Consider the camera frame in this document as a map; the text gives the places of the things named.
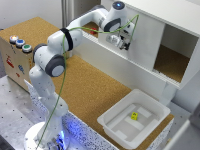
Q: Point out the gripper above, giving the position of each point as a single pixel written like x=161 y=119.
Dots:
x=114 y=39

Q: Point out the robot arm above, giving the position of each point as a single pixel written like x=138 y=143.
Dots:
x=43 y=83

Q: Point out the white sliding door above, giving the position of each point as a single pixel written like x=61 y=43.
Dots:
x=146 y=43

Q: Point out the pink block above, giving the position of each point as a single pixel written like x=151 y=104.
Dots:
x=94 y=30

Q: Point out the white cabinet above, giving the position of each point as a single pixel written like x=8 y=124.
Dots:
x=186 y=20

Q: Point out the yellow block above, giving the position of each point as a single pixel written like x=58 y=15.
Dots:
x=134 y=116

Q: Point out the wooden drawer box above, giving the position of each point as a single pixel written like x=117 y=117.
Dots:
x=30 y=30

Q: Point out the green button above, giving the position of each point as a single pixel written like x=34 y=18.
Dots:
x=26 y=48

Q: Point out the blue button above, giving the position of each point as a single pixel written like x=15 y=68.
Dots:
x=20 y=42

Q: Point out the white plastic box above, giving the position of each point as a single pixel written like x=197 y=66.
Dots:
x=146 y=133

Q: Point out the red button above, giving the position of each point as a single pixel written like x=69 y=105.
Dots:
x=13 y=39

